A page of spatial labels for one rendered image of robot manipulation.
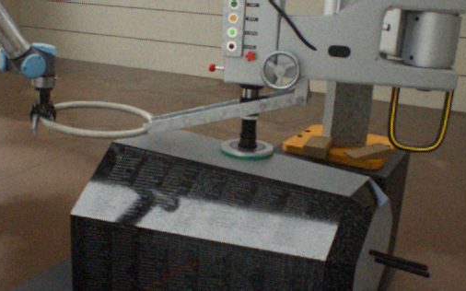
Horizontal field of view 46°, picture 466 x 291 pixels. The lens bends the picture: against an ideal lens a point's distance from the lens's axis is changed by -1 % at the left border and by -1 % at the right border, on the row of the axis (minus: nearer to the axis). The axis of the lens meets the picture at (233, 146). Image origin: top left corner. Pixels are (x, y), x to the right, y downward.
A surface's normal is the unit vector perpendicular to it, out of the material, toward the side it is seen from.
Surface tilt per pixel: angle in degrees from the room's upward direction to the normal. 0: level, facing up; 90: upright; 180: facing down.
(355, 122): 90
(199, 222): 45
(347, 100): 90
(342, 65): 90
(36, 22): 90
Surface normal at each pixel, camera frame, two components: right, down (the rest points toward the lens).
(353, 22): -0.16, 0.28
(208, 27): -0.39, 0.25
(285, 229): -0.29, -0.51
